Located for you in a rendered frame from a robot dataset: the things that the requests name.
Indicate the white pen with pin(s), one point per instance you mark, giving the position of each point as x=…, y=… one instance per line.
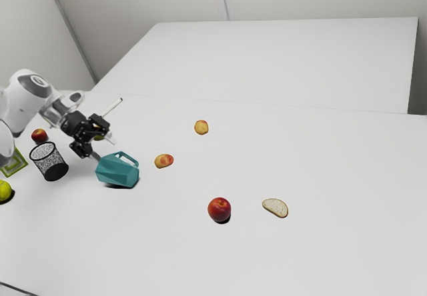
x=112, y=106

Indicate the yellow green tennis ball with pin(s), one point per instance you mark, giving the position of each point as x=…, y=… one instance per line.
x=4, y=191

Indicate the small yellow green fruit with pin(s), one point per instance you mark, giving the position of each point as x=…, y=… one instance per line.
x=98, y=138

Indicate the large red apple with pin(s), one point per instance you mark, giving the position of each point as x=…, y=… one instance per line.
x=219, y=209

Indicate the green white square block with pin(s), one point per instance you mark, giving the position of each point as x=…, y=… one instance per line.
x=15, y=166

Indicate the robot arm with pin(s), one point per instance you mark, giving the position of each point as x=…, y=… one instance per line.
x=23, y=99

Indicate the bread slice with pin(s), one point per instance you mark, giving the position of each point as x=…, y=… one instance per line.
x=275, y=207

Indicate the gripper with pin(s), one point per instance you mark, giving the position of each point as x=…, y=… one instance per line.
x=76, y=125

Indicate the black mesh pen holder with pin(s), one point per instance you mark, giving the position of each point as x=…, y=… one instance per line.
x=50, y=162

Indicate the yellow red peach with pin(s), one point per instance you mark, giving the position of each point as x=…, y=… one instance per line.
x=163, y=161

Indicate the small red apple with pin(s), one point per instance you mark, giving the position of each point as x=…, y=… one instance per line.
x=39, y=136

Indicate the teal faceted mug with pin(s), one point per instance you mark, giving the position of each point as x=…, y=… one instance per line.
x=116, y=172

